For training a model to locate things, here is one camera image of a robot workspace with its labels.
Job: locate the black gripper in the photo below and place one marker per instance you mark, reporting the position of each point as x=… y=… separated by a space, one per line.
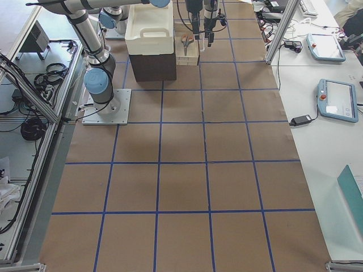
x=193 y=6
x=209 y=15

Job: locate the orange grey scissors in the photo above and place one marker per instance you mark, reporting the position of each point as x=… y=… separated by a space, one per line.
x=186 y=40

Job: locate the wooden drawer with white handle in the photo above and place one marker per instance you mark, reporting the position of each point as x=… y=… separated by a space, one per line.
x=194 y=50

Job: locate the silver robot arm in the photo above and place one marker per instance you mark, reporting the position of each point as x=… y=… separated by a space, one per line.
x=98 y=80
x=202 y=15

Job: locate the white plastic bin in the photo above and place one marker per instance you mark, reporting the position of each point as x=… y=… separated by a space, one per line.
x=150 y=30

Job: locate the dark brown wooden cabinet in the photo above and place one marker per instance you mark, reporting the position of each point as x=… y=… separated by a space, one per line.
x=149 y=68

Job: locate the blue teach pendant upper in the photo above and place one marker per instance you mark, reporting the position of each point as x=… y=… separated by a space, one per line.
x=325 y=48

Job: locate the blue teach pendant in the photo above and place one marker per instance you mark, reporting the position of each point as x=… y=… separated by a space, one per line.
x=325 y=48
x=337 y=100

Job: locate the black power adapter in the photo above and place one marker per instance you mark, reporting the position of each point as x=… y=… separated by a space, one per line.
x=300 y=120

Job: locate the blue teach pendant lower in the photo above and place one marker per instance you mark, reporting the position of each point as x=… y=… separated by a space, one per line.
x=337 y=100

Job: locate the grey electronics box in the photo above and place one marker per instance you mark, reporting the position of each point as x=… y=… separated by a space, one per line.
x=37 y=41

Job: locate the teal notebook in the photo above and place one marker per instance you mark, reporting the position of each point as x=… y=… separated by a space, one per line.
x=351 y=187

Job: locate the aluminium frame post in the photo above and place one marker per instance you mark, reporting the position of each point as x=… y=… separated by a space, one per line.
x=281 y=30

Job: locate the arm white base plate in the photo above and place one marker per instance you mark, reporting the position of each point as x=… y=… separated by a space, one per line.
x=115 y=34
x=116 y=112

